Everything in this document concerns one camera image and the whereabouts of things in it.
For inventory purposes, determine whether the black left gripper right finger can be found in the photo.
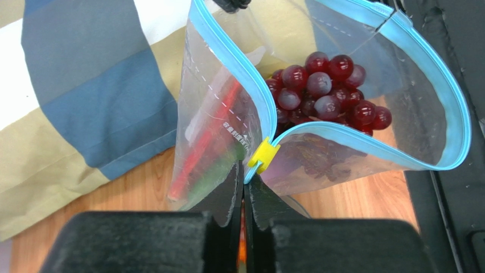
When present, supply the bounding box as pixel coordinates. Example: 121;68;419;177
244;176;436;272

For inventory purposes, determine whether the green chili pepper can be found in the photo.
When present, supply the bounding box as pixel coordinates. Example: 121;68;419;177
182;144;246;210

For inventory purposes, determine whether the checkered blue beige pillow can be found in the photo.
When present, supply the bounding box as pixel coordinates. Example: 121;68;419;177
1;1;191;241

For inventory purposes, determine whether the clear zip top bag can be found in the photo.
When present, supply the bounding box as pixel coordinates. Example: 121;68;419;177
167;1;471;209

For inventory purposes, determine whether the dark red grape bunch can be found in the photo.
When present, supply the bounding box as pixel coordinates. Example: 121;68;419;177
265;51;393;136

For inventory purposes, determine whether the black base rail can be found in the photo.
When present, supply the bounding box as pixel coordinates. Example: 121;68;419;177
387;1;484;272

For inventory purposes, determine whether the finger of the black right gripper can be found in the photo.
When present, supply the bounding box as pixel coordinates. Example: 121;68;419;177
216;0;251;13

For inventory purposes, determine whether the red watermelon slice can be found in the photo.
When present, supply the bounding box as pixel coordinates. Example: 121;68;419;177
168;80;241;201

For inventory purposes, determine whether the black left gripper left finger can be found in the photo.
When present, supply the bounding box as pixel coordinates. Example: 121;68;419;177
40;162;244;272

